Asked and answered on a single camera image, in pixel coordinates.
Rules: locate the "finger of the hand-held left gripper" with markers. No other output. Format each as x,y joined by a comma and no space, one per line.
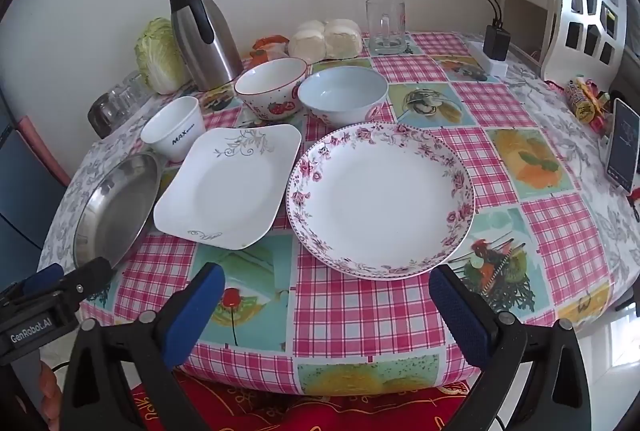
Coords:
42,275
90,278

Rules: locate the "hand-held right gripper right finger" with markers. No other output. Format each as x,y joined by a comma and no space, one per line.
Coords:
460,316

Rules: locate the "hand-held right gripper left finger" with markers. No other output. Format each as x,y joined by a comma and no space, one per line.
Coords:
200,311

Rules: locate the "stainless steel plate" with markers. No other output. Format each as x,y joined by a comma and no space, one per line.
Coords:
115,216

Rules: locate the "floral round plate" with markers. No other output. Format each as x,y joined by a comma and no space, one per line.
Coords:
380,201

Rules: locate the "white cup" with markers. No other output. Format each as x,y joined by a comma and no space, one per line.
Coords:
172,126

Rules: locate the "strawberry print bowl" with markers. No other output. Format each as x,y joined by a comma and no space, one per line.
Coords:
270,101

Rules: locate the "light blue bowl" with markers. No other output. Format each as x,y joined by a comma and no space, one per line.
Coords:
340,91

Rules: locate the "person's left hand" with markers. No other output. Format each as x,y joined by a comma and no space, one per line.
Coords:
51,391

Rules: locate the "dark blue refrigerator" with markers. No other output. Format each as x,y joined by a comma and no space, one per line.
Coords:
20,191

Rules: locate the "pink plaid picture tablecloth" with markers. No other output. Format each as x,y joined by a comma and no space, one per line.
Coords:
350,326

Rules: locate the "square white plate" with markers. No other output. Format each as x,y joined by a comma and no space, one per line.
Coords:
225,191

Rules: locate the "red patterned cloth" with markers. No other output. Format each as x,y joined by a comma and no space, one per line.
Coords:
300,411

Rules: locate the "clear drinking glass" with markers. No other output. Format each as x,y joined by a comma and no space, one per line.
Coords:
138,83
120,92

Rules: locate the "grey floral tablecloth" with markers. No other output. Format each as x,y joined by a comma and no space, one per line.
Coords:
570,121

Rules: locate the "napa cabbage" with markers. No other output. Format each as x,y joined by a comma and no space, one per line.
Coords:
157,56

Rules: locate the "smartphone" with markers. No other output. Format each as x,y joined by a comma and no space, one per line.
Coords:
622,141

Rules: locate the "red candy wrappers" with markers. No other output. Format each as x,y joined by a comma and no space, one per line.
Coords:
602,113

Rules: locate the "yellow candy roll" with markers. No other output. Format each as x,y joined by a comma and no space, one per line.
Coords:
580,97

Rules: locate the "white power strip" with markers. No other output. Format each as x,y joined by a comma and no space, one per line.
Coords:
492,67

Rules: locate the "stainless steel thermos jug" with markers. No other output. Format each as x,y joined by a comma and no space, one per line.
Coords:
210,56

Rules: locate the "orange snack packet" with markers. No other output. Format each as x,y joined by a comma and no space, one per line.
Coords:
265,51

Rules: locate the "black power adapter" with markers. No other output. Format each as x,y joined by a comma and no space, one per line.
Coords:
496,42

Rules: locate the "clear glass mug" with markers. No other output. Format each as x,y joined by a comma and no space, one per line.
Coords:
385,31

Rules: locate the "bag of steamed buns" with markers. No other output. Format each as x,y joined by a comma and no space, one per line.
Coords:
325,43

